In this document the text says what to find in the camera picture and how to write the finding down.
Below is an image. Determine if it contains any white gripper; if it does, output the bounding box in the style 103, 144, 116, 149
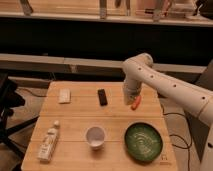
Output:
123, 84, 140, 105

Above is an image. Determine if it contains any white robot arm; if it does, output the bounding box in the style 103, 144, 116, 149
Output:
122, 53, 213, 171

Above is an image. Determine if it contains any orange carrot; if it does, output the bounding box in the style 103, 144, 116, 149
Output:
131, 95, 141, 110

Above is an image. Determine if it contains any black rectangular block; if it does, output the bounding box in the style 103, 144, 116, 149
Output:
98, 89, 108, 106

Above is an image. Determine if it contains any green plate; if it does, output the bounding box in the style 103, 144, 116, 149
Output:
124, 122, 163, 163

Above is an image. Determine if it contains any white paper cup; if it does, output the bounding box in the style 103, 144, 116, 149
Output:
85, 126, 105, 150

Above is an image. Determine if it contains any white sponge block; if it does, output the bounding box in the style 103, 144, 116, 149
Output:
59, 89, 71, 104

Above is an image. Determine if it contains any wooden shelf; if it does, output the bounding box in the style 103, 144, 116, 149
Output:
0, 0, 213, 28

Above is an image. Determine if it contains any white tube bottle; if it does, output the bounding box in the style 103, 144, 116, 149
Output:
37, 120, 60, 162

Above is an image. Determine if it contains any black office chair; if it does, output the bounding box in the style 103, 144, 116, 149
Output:
0, 73, 37, 159

